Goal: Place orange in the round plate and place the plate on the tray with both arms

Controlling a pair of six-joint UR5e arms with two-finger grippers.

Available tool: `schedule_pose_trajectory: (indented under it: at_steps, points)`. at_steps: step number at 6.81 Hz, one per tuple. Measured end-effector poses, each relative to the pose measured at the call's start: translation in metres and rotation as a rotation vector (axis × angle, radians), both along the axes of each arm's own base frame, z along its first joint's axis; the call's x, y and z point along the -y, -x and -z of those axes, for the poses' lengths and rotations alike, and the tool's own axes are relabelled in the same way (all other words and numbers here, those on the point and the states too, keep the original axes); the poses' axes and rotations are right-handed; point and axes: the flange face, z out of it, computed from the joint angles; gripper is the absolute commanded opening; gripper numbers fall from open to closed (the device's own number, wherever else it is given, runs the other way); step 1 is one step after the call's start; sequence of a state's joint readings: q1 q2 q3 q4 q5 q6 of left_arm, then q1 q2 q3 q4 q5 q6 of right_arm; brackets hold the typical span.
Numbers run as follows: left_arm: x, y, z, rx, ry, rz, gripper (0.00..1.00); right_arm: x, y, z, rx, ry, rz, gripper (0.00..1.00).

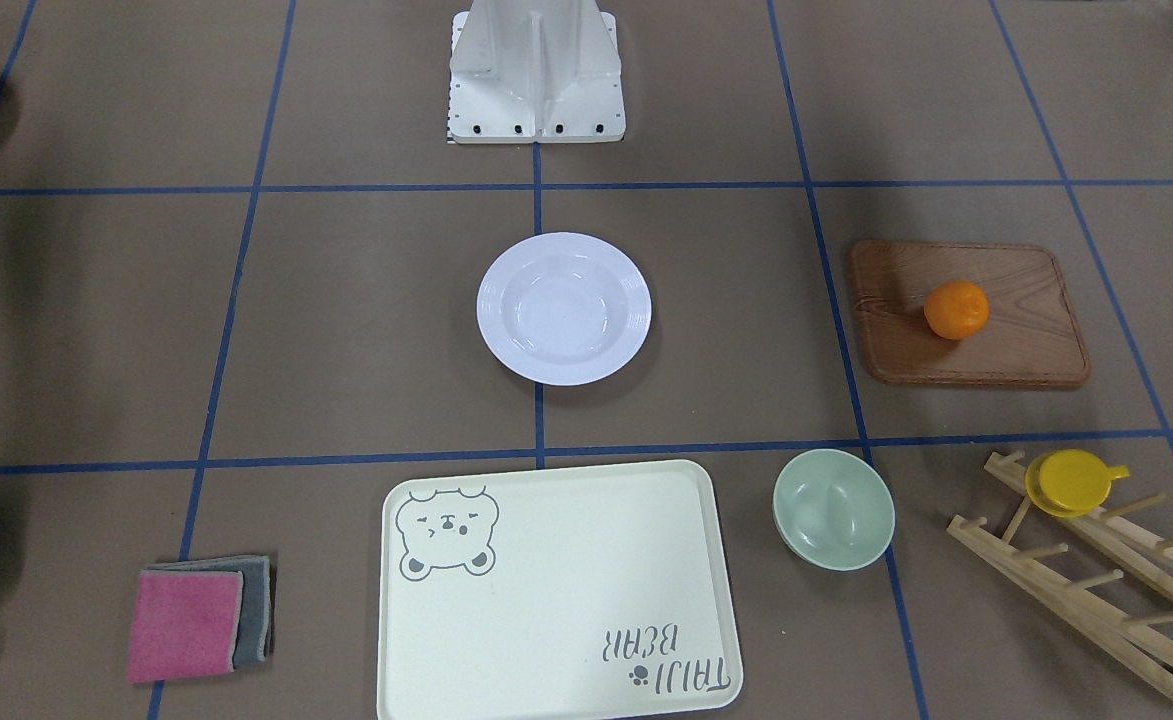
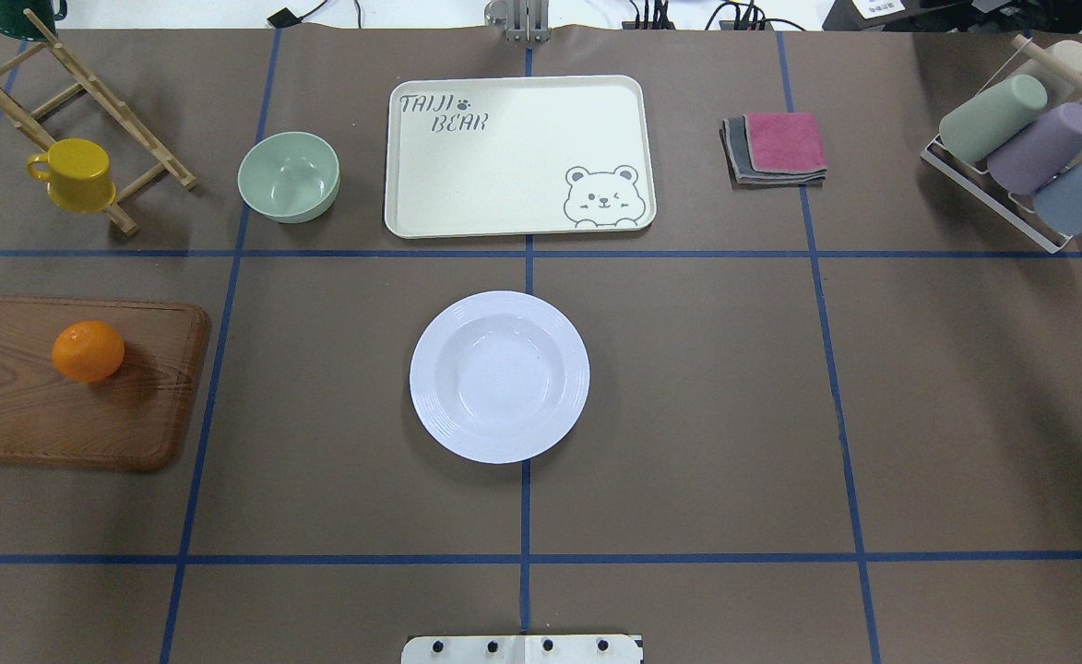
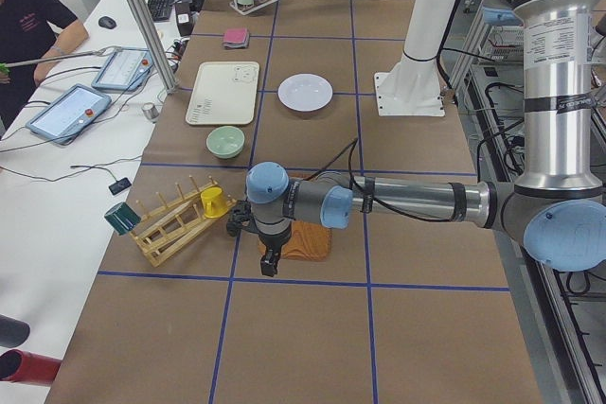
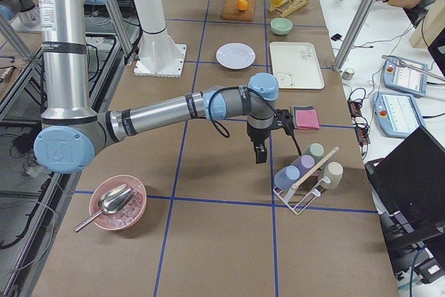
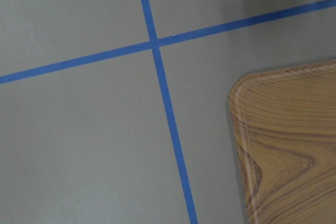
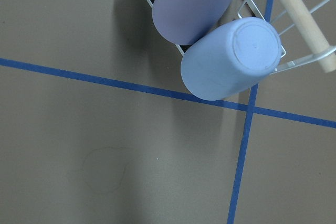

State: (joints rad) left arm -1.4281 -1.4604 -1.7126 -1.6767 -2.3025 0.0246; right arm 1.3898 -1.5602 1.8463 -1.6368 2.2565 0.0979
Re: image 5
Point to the wooden grain tray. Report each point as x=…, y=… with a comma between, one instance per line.
x=284, y=126

